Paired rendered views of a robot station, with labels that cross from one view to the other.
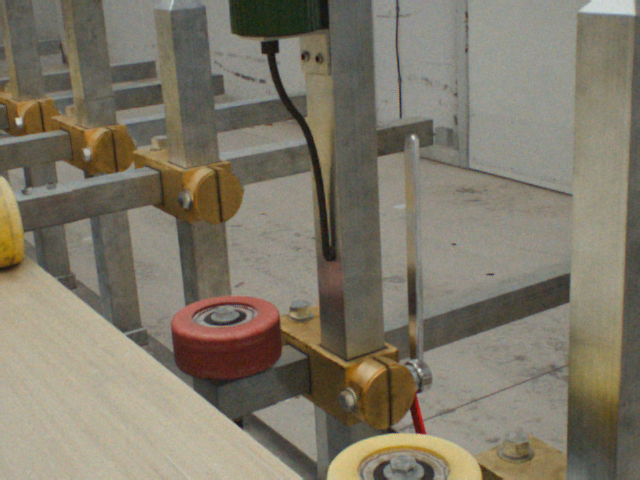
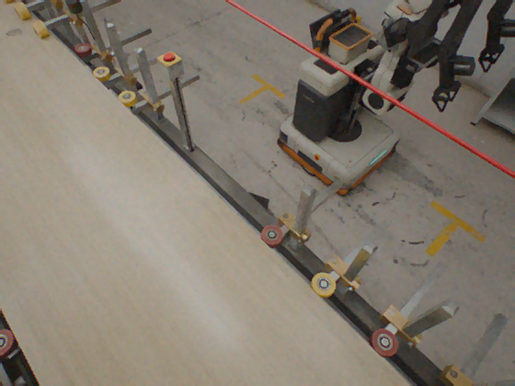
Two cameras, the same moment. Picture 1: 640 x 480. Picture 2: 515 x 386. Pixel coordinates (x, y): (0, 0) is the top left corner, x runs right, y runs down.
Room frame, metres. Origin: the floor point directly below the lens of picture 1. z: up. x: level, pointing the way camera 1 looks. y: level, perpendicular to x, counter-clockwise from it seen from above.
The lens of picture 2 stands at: (-1.14, -0.52, 2.03)
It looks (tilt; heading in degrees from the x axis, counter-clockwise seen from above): 57 degrees down; 347
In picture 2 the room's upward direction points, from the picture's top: 2 degrees clockwise
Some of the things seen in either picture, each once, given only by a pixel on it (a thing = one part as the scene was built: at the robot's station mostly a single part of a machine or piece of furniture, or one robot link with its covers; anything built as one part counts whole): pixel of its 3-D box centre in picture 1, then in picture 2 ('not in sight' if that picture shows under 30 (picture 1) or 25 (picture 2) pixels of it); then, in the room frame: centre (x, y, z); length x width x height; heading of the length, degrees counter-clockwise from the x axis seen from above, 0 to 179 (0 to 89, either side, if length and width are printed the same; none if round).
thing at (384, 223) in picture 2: not in sight; (354, 255); (-0.72, -0.99, 0.83); 0.43 x 0.03 x 0.04; 122
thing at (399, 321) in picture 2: not in sight; (401, 325); (-0.99, -1.06, 0.83); 0.14 x 0.06 x 0.05; 32
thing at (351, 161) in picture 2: not in sight; (337, 139); (0.41, -1.46, 0.16); 0.67 x 0.64 x 0.25; 31
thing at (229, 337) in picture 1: (231, 379); (86, 56); (0.68, 0.07, 0.85); 0.08 x 0.08 x 0.11
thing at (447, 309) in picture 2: not in sight; (415, 326); (-1.01, -1.07, 0.90); 0.04 x 0.04 x 0.48; 32
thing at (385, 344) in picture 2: not in sight; (379, 345); (-1.04, -0.96, 0.85); 0.08 x 0.08 x 0.11
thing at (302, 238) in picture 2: not in sight; (294, 228); (-0.57, -0.80, 0.84); 0.14 x 0.06 x 0.05; 32
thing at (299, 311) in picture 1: (300, 310); not in sight; (0.75, 0.02, 0.88); 0.02 x 0.02 x 0.01
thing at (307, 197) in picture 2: not in sight; (300, 224); (-0.59, -0.81, 0.90); 0.04 x 0.04 x 0.48; 32
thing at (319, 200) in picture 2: not in sight; (305, 212); (-0.51, -0.86, 0.84); 0.43 x 0.03 x 0.04; 122
